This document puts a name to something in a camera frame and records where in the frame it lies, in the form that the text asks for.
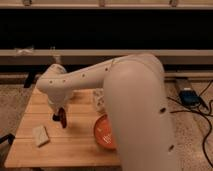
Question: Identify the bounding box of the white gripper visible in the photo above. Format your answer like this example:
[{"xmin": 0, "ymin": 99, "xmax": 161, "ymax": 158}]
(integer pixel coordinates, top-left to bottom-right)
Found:
[{"xmin": 49, "ymin": 100, "xmax": 68, "ymax": 115}]

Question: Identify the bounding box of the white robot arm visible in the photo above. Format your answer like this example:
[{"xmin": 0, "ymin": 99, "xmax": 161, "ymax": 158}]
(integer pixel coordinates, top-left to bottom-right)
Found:
[{"xmin": 36, "ymin": 54, "xmax": 182, "ymax": 171}]

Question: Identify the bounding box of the orange ceramic bowl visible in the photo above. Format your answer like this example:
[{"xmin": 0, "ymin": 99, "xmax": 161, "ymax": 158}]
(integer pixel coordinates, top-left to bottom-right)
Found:
[{"xmin": 93, "ymin": 115, "xmax": 116, "ymax": 150}]

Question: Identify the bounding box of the black rectangular phone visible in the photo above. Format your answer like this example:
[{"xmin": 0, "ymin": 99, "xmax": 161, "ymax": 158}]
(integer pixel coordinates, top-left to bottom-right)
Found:
[{"xmin": 52, "ymin": 114, "xmax": 60, "ymax": 121}]

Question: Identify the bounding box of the black table leg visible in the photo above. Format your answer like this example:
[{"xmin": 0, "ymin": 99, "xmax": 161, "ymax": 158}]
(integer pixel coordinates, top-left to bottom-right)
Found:
[{"xmin": 24, "ymin": 71, "xmax": 36, "ymax": 88}]

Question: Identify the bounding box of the beige sponge block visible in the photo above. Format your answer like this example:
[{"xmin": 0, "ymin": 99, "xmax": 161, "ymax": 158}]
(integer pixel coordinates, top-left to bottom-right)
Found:
[{"xmin": 33, "ymin": 125, "xmax": 49, "ymax": 147}]

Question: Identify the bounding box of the small white bottle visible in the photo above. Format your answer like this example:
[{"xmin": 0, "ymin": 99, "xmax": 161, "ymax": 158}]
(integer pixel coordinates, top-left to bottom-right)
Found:
[{"xmin": 93, "ymin": 88, "xmax": 105, "ymax": 113}]

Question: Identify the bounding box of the wooden board table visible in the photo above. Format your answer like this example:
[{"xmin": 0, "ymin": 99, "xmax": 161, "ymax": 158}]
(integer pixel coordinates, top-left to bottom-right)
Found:
[{"xmin": 5, "ymin": 89, "xmax": 120, "ymax": 168}]

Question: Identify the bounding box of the black object at left edge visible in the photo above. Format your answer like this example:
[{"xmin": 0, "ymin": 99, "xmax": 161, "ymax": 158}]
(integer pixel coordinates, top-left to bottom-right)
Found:
[{"xmin": 0, "ymin": 134, "xmax": 15, "ymax": 144}]

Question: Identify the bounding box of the blue power adapter box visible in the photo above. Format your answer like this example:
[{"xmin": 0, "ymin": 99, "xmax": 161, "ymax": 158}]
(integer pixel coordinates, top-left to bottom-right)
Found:
[{"xmin": 179, "ymin": 89, "xmax": 200, "ymax": 106}]

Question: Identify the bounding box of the grey horizontal rail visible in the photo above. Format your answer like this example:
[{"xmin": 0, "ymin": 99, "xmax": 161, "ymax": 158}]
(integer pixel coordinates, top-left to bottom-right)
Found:
[{"xmin": 0, "ymin": 49, "xmax": 213, "ymax": 65}]

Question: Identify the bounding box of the black cable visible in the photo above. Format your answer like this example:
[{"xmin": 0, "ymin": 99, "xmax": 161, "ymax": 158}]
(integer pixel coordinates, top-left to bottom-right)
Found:
[{"xmin": 166, "ymin": 79, "xmax": 213, "ymax": 168}]

